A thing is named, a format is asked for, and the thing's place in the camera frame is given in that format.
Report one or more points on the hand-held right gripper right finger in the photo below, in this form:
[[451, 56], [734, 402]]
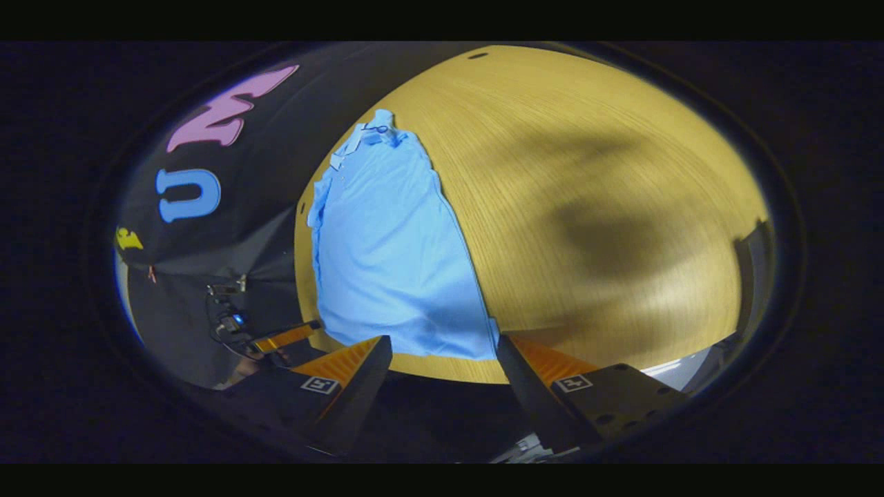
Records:
[[535, 400]]

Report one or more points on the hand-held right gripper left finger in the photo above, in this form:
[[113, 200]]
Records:
[[356, 397]]

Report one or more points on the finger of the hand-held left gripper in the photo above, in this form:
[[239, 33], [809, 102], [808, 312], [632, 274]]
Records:
[[283, 337]]

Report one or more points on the light blue T-shirt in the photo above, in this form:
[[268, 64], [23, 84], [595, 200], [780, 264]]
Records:
[[394, 262]]

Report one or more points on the black backdrop cloth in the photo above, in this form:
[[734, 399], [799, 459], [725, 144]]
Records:
[[276, 172]]

